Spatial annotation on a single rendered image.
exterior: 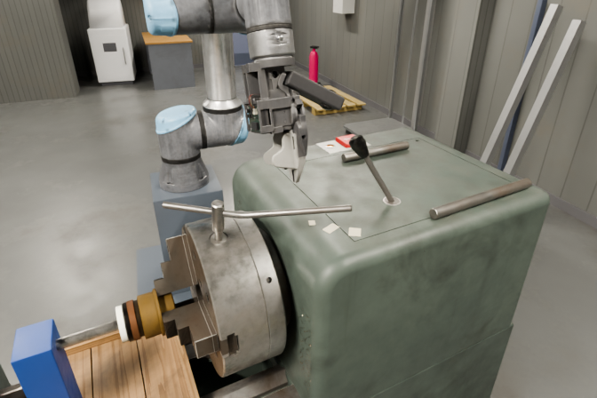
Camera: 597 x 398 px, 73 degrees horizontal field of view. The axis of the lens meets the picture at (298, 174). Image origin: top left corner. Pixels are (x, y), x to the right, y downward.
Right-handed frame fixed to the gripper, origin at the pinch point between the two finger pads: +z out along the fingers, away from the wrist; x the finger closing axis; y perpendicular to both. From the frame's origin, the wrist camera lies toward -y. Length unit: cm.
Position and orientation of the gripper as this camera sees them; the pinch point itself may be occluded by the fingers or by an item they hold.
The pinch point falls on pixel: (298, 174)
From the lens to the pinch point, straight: 71.9
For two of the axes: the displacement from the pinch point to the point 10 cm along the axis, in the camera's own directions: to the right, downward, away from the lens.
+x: 4.3, 1.5, -8.9
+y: -9.0, 2.0, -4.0
